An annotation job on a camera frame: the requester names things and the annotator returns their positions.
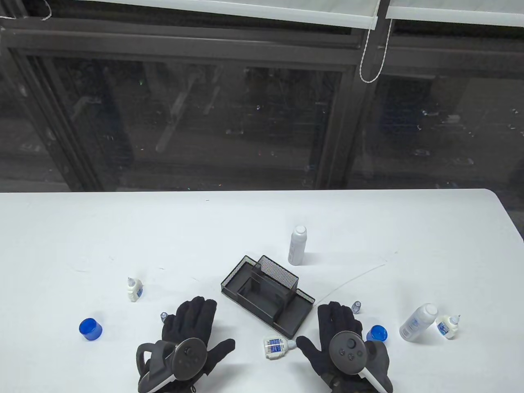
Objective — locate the person's right hand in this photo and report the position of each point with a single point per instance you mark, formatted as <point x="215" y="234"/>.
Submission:
<point x="335" y="319"/>

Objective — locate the black right hand controller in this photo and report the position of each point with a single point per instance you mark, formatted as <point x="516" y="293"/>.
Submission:
<point x="348" y="352"/>

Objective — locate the white roller blind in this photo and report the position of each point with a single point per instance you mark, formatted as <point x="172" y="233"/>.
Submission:
<point x="245" y="10"/>
<point x="450" y="12"/>

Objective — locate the small white glue bottle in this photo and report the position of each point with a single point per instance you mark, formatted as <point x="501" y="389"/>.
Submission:
<point x="274" y="347"/>
<point x="446" y="327"/>
<point x="134" y="291"/>

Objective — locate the blue stationery cap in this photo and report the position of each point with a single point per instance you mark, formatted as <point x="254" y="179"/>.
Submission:
<point x="90" y="329"/>
<point x="377" y="332"/>

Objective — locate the tall white bottle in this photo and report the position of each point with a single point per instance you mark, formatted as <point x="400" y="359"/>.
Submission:
<point x="417" y="323"/>
<point x="297" y="245"/>

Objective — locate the person's left hand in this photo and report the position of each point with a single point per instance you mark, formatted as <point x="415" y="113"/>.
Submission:
<point x="192" y="319"/>

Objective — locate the black left hand controller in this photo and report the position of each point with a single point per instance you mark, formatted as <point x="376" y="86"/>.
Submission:
<point x="186" y="358"/>

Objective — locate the black mesh desk organizer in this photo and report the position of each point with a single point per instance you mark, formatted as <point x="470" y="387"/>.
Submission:
<point x="262" y="294"/>

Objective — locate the dark window frame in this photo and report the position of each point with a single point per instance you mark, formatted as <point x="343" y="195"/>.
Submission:
<point x="184" y="41"/>

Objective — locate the black hand controller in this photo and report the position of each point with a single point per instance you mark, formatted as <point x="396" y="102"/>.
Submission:
<point x="348" y="352"/>
<point x="186" y="358"/>

